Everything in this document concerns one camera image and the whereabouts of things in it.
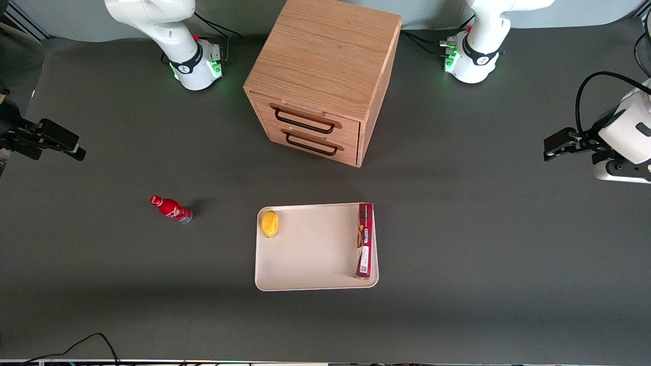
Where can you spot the beige plastic tray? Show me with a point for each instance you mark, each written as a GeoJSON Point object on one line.
{"type": "Point", "coordinates": [310, 254]}

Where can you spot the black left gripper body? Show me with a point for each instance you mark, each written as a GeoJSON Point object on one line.
{"type": "Point", "coordinates": [591, 139]}

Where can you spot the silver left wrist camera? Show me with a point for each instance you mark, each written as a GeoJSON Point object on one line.
{"type": "Point", "coordinates": [618, 172]}

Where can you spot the red coke bottle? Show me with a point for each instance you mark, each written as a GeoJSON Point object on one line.
{"type": "Point", "coordinates": [172, 209]}

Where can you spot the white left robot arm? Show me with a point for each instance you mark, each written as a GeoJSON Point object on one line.
{"type": "Point", "coordinates": [485, 30]}

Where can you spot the red cookie box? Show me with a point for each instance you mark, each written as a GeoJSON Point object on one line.
{"type": "Point", "coordinates": [364, 244]}

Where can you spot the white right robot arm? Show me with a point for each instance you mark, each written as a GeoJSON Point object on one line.
{"type": "Point", "coordinates": [170, 30]}

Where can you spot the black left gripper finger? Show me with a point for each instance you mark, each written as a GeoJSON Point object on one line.
{"type": "Point", "coordinates": [585, 147]}
{"type": "Point", "coordinates": [559, 142]}

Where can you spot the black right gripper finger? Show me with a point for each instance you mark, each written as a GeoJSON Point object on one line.
{"type": "Point", "coordinates": [58, 137]}
{"type": "Point", "coordinates": [23, 145]}

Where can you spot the yellow lemon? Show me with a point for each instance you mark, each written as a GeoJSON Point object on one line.
{"type": "Point", "coordinates": [269, 223]}

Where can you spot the wooden two-drawer cabinet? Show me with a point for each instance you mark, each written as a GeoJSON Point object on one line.
{"type": "Point", "coordinates": [325, 66]}

